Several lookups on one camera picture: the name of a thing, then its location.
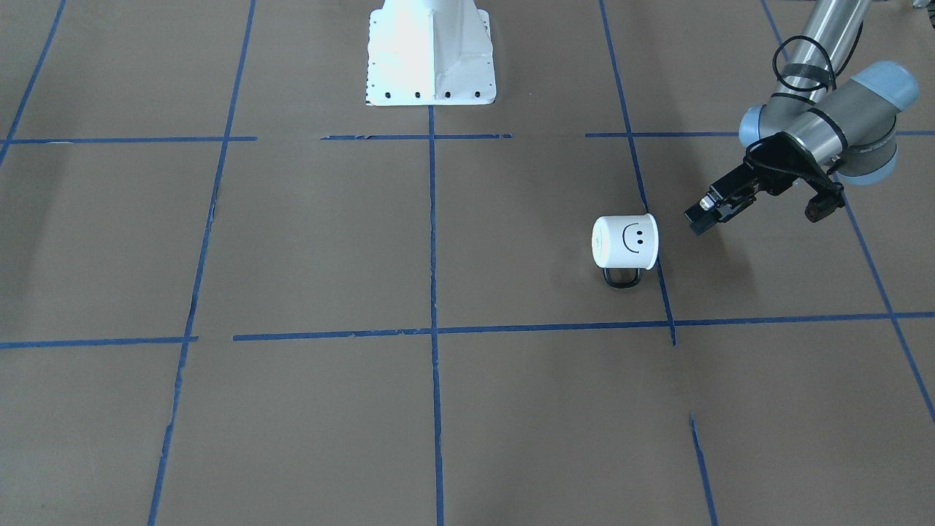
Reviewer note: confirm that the white smiley mug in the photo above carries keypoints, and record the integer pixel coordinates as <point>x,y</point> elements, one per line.
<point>625,243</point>

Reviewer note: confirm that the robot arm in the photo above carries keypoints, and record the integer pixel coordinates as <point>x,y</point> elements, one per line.
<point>816,128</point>

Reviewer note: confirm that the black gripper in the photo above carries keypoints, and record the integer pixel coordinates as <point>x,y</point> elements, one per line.
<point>757,177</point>

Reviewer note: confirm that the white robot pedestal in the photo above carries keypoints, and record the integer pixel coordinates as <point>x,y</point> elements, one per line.
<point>430,53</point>

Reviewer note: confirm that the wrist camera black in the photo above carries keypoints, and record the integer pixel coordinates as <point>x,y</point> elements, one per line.
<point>822,205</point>

